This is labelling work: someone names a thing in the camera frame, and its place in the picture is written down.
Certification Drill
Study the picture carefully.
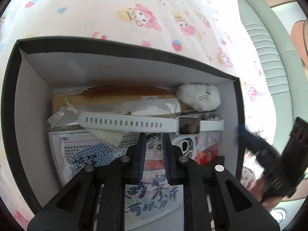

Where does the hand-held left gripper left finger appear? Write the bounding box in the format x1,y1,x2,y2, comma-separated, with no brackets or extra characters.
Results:
28,132,147,231

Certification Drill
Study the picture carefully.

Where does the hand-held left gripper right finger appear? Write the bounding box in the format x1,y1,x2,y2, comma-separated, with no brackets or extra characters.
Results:
162,132,281,231

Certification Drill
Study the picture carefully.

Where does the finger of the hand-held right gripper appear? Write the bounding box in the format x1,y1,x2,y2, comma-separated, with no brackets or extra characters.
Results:
237,125,282,159

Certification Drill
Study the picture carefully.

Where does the white smart watch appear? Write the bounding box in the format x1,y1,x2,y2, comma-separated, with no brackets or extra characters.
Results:
77,112,225,136

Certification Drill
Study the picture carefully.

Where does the black storage box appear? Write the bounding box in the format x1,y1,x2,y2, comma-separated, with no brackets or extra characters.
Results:
1,37,247,216

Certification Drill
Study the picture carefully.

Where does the person's right hand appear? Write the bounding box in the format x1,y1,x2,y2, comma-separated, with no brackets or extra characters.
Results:
250,173,288,210

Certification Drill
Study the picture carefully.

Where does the red printed pack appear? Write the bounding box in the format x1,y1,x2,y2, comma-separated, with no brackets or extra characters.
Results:
194,147,220,166

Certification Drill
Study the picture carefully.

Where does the pink printed card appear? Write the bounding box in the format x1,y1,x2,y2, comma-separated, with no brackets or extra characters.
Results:
196,132,220,150

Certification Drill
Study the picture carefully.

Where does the dark glossy packet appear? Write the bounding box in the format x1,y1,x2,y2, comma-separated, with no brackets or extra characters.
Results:
183,111,220,121

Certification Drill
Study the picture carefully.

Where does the white fluffy plush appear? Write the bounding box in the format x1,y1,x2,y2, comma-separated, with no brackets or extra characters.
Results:
176,83,221,112

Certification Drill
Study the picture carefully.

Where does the white oval object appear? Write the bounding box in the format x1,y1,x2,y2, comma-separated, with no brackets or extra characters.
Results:
269,208,288,224

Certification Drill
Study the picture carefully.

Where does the brown paper envelope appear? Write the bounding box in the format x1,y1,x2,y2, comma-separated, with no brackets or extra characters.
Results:
52,94,178,115

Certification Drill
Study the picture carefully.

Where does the padded bed headboard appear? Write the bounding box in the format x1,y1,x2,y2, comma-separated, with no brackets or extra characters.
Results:
231,0,308,130

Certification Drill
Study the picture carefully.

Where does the pink cartoon printed blanket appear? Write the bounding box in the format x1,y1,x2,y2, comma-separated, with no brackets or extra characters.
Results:
0,0,284,231

